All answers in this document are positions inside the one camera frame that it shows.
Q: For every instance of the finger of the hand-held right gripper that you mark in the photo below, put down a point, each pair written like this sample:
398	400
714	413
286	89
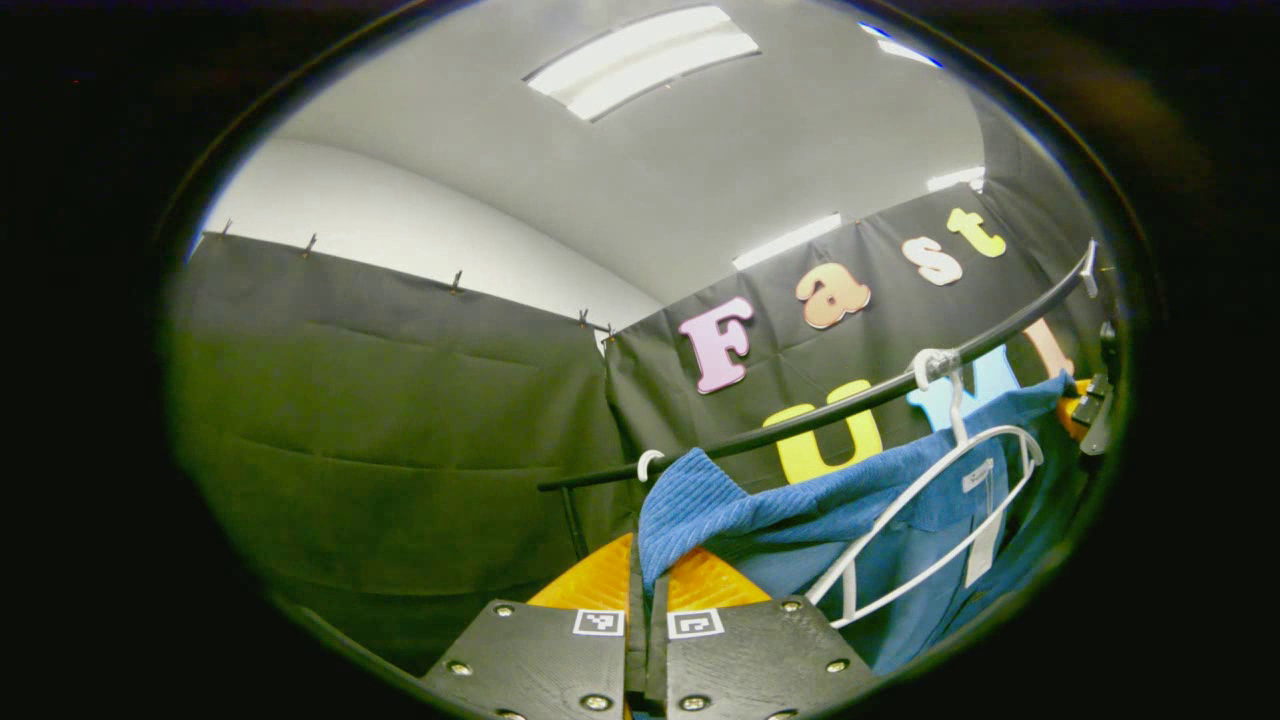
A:
1074	405

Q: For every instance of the black backdrop cloth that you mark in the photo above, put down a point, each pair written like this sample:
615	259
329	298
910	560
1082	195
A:
400	450

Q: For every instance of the large ceiling light panel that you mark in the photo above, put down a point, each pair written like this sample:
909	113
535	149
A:
640	60

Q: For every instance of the black metal clothes rack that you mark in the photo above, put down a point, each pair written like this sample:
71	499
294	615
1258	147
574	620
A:
600	477

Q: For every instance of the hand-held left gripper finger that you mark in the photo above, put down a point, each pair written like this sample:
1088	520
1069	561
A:
635	650
657	650

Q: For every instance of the white plastic hanger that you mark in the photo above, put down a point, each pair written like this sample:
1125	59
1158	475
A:
935	356
645	462

